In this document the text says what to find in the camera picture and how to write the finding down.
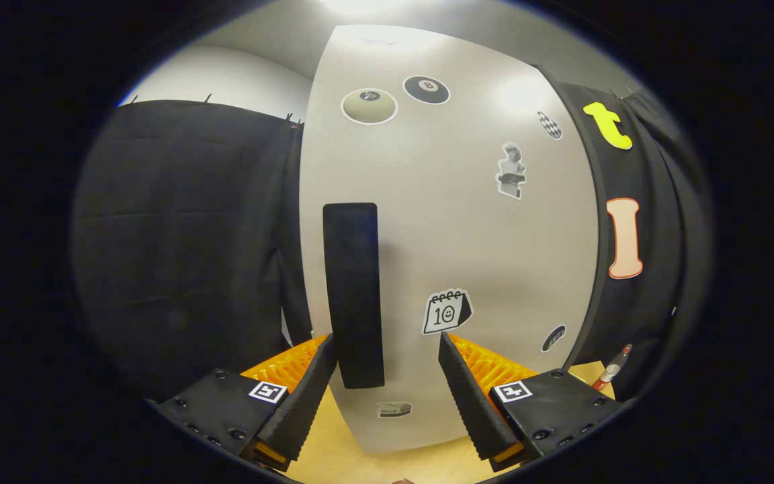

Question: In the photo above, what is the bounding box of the grey shoe cabinet door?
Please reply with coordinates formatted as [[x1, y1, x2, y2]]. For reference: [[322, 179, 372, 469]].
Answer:
[[298, 26, 599, 452]]

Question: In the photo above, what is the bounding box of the large ceiling light panel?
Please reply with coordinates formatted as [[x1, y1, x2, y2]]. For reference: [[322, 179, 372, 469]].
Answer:
[[320, 0, 421, 15]]

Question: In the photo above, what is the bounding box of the black backdrop cloth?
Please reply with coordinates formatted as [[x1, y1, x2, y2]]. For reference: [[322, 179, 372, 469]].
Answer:
[[71, 81, 714, 404]]

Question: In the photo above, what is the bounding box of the small red label bottle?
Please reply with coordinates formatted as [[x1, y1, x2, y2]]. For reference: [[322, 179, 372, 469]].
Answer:
[[592, 344, 634, 392]]

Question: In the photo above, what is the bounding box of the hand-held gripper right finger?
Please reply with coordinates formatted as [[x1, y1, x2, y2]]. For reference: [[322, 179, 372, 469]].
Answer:
[[438, 331, 623, 471]]

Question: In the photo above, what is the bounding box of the black door handle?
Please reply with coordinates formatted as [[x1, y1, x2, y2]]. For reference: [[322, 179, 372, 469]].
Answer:
[[322, 202, 386, 389]]

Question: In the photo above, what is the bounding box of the grey shoe cabinet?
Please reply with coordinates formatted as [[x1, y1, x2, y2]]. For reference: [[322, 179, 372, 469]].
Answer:
[[531, 64, 613, 370]]

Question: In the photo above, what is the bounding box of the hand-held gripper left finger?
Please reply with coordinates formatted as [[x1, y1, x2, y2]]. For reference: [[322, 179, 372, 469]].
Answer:
[[155, 333, 339, 471]]

